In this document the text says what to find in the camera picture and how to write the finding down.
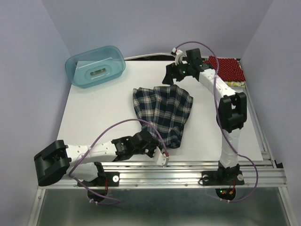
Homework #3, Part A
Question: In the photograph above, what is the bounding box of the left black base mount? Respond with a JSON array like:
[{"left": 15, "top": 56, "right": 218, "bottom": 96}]
[{"left": 81, "top": 162, "right": 120, "bottom": 187}]

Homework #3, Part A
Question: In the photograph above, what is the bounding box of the purple cable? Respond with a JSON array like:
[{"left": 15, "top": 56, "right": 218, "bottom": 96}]
[
  {"left": 68, "top": 118, "right": 170, "bottom": 206},
  {"left": 174, "top": 41, "right": 260, "bottom": 204}
]

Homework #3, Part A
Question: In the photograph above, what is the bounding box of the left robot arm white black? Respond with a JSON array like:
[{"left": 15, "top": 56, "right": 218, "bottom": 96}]
[{"left": 34, "top": 131, "right": 167, "bottom": 186}]

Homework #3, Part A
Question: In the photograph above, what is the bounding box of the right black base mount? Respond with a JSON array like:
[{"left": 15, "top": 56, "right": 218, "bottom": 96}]
[{"left": 198, "top": 162, "right": 245, "bottom": 186}]

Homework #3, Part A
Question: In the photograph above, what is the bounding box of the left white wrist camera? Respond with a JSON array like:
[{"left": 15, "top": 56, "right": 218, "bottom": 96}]
[{"left": 152, "top": 149, "right": 169, "bottom": 166}]

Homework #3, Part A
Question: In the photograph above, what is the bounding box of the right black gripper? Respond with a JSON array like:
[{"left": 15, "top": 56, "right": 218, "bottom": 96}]
[{"left": 161, "top": 59, "right": 191, "bottom": 86}]

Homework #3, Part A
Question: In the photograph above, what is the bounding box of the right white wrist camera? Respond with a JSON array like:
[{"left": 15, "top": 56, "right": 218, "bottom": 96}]
[{"left": 171, "top": 48, "right": 187, "bottom": 65}]

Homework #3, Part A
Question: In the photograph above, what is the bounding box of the lemon print folded skirt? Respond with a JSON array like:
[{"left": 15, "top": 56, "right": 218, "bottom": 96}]
[{"left": 225, "top": 81, "right": 245, "bottom": 88}]

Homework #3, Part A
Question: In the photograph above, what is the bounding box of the navy plaid skirt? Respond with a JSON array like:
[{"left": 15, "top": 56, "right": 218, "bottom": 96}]
[{"left": 132, "top": 85, "right": 193, "bottom": 149}]

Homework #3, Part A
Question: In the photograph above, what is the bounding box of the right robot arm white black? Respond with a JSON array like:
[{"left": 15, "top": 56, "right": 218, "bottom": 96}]
[{"left": 162, "top": 48, "right": 247, "bottom": 184}]

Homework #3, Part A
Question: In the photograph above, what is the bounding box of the teal plastic bin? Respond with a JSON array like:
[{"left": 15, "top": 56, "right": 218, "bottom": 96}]
[{"left": 65, "top": 46, "right": 126, "bottom": 89}]

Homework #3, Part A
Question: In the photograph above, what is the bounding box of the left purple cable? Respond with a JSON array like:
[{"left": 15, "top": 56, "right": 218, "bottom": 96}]
[{"left": 68, "top": 118, "right": 170, "bottom": 206}]

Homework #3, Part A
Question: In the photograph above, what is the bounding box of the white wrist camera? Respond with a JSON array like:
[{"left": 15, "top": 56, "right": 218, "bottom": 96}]
[
  {"left": 171, "top": 48, "right": 187, "bottom": 65},
  {"left": 152, "top": 149, "right": 169, "bottom": 166}
]

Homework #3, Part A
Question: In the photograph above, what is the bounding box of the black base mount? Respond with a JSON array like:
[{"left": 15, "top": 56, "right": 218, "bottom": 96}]
[
  {"left": 81, "top": 162, "right": 120, "bottom": 187},
  {"left": 198, "top": 162, "right": 245, "bottom": 186}
]

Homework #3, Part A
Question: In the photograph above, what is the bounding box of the aluminium rail frame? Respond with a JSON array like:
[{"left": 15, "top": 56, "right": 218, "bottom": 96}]
[{"left": 28, "top": 77, "right": 297, "bottom": 226}]

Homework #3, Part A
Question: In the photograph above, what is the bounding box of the red polka dot folded skirt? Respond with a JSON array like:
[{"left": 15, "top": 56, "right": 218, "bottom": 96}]
[{"left": 217, "top": 58, "right": 246, "bottom": 82}]

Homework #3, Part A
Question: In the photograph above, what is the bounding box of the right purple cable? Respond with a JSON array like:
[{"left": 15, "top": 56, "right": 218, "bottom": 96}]
[{"left": 174, "top": 41, "right": 260, "bottom": 204}]

